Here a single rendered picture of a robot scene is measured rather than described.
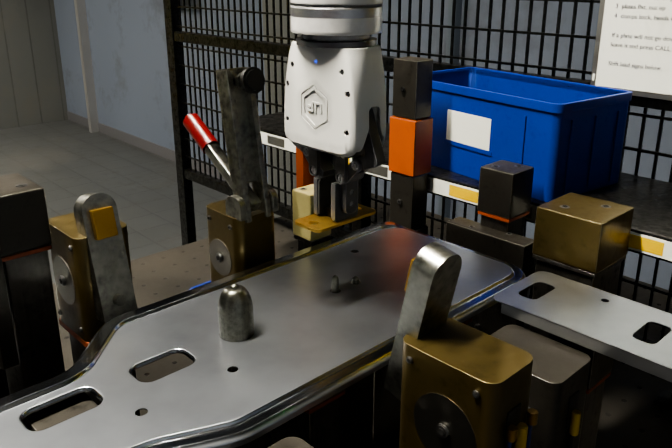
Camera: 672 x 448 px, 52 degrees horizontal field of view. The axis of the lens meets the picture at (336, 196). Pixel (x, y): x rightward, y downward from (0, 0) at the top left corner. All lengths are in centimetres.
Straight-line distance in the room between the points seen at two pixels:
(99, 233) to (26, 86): 588
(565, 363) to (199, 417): 33
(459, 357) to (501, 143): 49
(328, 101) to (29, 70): 600
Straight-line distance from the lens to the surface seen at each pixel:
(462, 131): 101
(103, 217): 71
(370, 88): 62
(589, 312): 72
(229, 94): 76
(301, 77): 65
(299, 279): 75
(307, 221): 67
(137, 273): 153
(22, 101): 658
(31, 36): 655
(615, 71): 109
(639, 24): 108
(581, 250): 81
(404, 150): 99
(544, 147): 92
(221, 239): 82
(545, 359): 67
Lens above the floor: 132
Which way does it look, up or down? 19 degrees down
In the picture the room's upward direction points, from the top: straight up
